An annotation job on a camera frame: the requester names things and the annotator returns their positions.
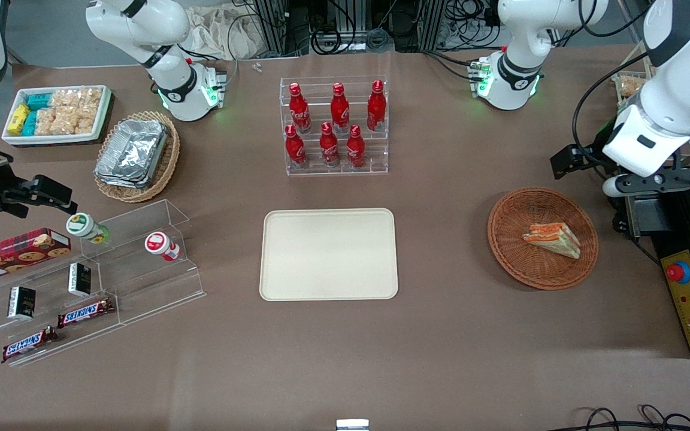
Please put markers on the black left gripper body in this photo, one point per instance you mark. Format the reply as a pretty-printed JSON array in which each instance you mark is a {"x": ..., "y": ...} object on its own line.
[{"x": 592, "y": 153}]

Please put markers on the triangular sandwich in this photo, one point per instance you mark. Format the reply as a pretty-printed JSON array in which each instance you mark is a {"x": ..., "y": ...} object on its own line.
[{"x": 551, "y": 239}]

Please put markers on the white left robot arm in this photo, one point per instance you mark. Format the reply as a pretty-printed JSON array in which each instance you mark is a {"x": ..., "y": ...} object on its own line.
[{"x": 524, "y": 36}]

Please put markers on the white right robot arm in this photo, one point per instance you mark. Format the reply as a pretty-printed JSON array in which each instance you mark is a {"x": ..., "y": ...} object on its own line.
[{"x": 141, "y": 24}]

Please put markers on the aluminium foil tray stack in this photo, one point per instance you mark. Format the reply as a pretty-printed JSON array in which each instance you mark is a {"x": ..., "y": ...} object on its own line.
[{"x": 132, "y": 152}]

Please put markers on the brown wicker basket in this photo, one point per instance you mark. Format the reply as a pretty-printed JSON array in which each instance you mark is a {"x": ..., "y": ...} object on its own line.
[{"x": 516, "y": 239}]

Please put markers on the light oval wicker basket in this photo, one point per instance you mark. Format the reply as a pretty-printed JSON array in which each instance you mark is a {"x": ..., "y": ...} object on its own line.
[{"x": 168, "y": 161}]

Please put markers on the beige plastic tray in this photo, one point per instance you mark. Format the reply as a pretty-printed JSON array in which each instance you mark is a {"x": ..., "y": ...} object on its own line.
[{"x": 328, "y": 254}]

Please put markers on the green lid cup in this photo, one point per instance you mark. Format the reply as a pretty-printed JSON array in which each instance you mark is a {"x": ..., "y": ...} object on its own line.
[{"x": 81, "y": 225}]

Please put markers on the white plastic bin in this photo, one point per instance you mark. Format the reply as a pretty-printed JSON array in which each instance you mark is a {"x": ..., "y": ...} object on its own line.
[{"x": 51, "y": 139}]

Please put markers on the red cookie box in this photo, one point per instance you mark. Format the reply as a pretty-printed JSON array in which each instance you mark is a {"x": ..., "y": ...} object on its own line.
[{"x": 15, "y": 254}]

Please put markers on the yellow snack pack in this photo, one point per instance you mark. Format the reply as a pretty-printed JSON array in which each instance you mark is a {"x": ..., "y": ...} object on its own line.
[{"x": 18, "y": 120}]

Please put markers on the clear rice cracker pack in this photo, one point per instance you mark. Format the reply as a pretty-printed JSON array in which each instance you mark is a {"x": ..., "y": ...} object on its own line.
[
  {"x": 45, "y": 121},
  {"x": 64, "y": 99},
  {"x": 90, "y": 99},
  {"x": 75, "y": 121}
]

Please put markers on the teal snack pack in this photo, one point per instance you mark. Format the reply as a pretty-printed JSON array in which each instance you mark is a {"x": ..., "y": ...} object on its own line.
[
  {"x": 29, "y": 124},
  {"x": 38, "y": 101}
]

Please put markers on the small black box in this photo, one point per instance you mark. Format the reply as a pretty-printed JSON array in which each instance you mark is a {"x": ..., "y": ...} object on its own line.
[
  {"x": 79, "y": 279},
  {"x": 21, "y": 303}
]

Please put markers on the bagged fried snack pack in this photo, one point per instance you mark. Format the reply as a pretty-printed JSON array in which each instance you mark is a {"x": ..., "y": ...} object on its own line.
[{"x": 631, "y": 87}]

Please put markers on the red lid cup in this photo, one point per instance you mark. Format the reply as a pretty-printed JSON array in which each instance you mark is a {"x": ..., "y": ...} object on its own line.
[{"x": 158, "y": 243}]

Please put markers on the black machine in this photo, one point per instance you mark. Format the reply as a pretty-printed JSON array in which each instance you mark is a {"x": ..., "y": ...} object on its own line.
[{"x": 677, "y": 227}]

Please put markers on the clear acrylic stepped shelf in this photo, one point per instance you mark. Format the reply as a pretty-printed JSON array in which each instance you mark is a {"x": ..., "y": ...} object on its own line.
[{"x": 141, "y": 281}]

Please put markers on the snickers bar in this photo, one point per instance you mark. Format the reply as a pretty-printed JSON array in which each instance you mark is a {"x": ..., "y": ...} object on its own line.
[
  {"x": 84, "y": 312},
  {"x": 27, "y": 344}
]

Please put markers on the red cola bottle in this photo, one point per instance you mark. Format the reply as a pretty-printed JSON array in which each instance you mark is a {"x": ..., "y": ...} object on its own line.
[
  {"x": 355, "y": 148},
  {"x": 329, "y": 146},
  {"x": 299, "y": 111},
  {"x": 294, "y": 148},
  {"x": 376, "y": 108},
  {"x": 339, "y": 111}
]

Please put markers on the white crumpled cloth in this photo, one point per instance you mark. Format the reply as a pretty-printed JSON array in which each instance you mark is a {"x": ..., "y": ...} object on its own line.
[{"x": 219, "y": 33}]

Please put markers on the clear acrylic bottle rack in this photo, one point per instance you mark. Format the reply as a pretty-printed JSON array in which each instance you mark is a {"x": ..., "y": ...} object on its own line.
[{"x": 333, "y": 170}]

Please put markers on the aluminium frame profile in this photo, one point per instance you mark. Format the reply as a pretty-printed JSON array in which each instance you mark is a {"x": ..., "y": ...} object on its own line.
[{"x": 270, "y": 27}]

